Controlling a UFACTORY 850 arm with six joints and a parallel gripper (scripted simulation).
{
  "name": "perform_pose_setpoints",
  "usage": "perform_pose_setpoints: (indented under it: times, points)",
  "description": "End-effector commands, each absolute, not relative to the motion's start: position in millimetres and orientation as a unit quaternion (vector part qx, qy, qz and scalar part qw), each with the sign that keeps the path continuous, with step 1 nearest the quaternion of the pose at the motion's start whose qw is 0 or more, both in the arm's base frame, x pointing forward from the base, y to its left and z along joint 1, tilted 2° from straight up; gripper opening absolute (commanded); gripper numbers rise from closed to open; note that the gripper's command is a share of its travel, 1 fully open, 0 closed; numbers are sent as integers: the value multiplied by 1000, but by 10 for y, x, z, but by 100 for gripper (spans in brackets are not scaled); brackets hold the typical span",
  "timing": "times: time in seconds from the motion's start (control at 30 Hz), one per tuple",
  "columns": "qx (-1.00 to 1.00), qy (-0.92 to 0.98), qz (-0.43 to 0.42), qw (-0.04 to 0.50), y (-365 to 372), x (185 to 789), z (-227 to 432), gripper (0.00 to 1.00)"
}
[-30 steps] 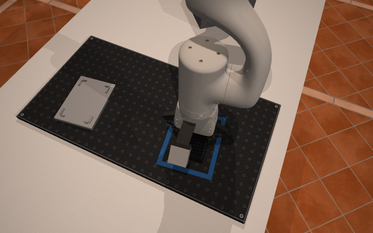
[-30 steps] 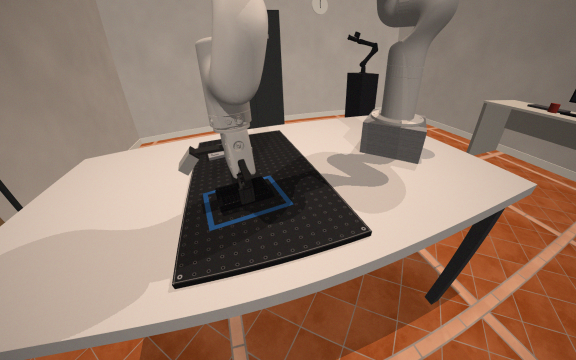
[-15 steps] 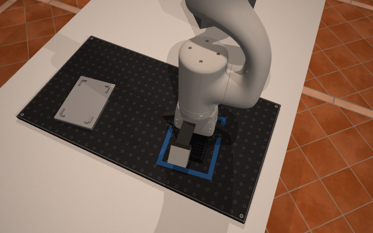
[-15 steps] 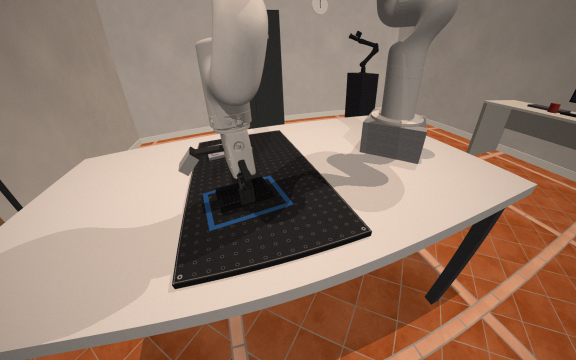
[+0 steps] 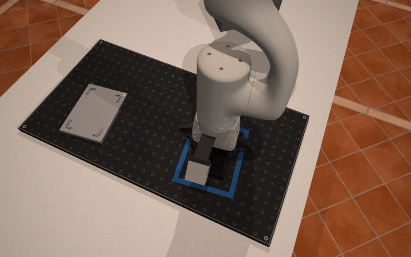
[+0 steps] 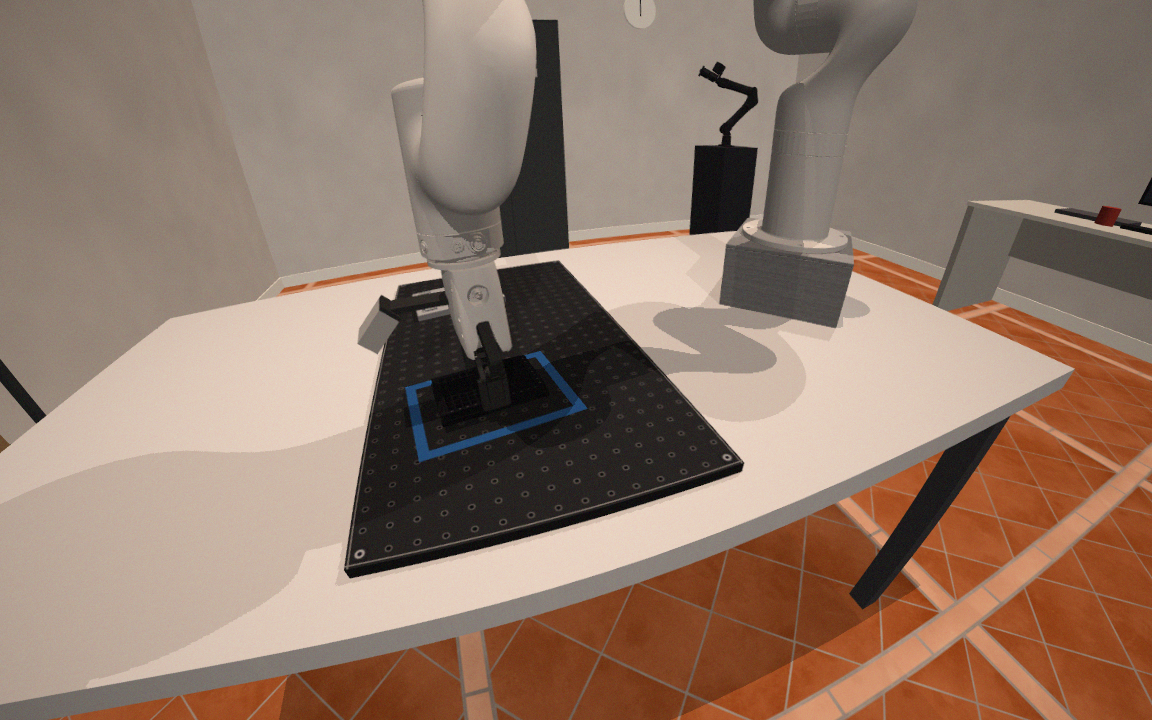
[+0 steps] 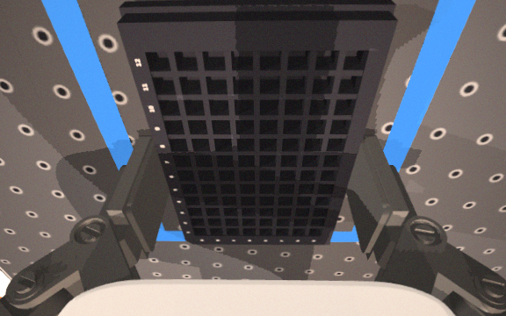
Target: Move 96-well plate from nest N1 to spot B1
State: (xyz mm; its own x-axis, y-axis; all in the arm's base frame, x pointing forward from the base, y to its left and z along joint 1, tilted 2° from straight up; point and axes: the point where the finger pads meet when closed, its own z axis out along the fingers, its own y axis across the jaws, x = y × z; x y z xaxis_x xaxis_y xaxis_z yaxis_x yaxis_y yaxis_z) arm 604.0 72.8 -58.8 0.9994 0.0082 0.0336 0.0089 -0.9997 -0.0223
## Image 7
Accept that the blue tape outline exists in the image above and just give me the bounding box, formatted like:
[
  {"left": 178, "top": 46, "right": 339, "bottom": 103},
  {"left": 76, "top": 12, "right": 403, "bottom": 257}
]
[{"left": 41, "top": 0, "right": 475, "bottom": 241}]

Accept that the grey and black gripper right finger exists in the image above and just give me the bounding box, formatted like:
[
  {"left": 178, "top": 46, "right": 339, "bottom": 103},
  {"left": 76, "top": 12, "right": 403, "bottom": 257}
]
[{"left": 346, "top": 135, "right": 506, "bottom": 316}]

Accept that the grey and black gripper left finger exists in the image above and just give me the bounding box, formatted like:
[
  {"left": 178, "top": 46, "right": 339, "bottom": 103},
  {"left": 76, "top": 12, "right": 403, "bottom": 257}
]
[{"left": 0, "top": 135, "right": 170, "bottom": 316}]

